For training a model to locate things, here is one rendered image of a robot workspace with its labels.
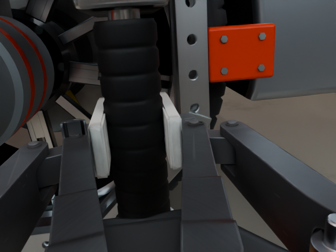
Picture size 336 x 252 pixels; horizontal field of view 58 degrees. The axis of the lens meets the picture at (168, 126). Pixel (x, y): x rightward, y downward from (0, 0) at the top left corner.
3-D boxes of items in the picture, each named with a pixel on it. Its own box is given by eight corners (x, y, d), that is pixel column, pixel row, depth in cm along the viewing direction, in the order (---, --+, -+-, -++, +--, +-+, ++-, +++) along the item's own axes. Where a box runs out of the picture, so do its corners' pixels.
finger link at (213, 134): (187, 141, 14) (248, 135, 15) (173, 113, 19) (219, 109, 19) (188, 170, 15) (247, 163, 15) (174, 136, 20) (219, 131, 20)
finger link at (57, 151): (91, 182, 14) (25, 190, 14) (99, 144, 19) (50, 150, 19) (86, 153, 14) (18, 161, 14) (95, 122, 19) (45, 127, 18)
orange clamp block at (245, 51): (196, 75, 47) (252, 70, 48) (209, 84, 40) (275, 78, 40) (195, 28, 45) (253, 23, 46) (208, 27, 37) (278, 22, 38)
